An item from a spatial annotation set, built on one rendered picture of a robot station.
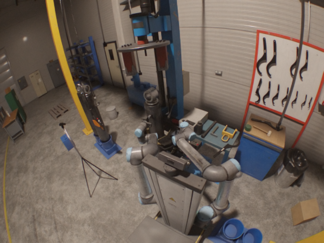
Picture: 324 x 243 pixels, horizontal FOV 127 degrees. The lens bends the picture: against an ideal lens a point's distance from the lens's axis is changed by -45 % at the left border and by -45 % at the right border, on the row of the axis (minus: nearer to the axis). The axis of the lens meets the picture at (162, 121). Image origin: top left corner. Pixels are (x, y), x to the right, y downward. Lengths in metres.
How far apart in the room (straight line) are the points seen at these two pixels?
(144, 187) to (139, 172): 0.21
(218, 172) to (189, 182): 0.35
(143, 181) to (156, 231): 0.56
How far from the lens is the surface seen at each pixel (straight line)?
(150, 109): 1.81
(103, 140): 3.24
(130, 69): 1.71
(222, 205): 1.45
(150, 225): 1.59
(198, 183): 0.68
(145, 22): 1.58
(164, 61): 1.59
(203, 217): 1.45
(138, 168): 1.22
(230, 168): 1.03
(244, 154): 2.66
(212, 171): 1.00
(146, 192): 1.46
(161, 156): 0.66
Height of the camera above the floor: 2.38
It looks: 37 degrees down
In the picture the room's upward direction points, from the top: 7 degrees counter-clockwise
